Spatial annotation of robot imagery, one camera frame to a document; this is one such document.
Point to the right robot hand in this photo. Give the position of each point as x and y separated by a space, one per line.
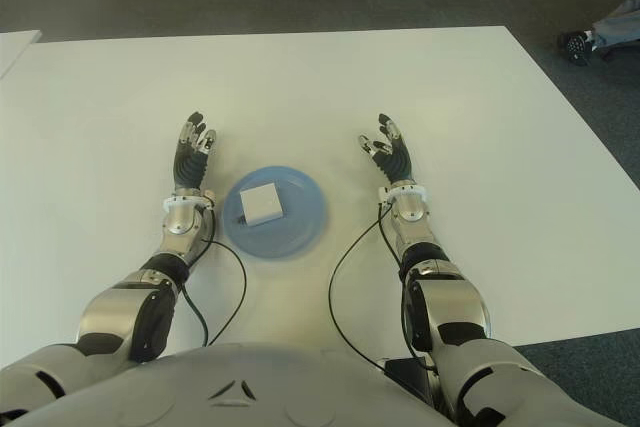
395 159

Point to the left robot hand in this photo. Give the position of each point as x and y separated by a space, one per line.
190 167

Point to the white charger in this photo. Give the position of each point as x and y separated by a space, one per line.
261 206

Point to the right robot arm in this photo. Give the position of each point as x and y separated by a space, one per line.
450 307

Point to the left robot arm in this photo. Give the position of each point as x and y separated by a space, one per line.
125 307

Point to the blue plate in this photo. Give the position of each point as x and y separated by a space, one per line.
300 217

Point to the black shoe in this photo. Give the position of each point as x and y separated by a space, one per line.
575 46

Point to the white side table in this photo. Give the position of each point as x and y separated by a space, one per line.
14 47

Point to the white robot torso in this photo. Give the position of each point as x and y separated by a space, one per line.
225 397

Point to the grey trouser leg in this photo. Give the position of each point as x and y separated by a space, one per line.
620 24

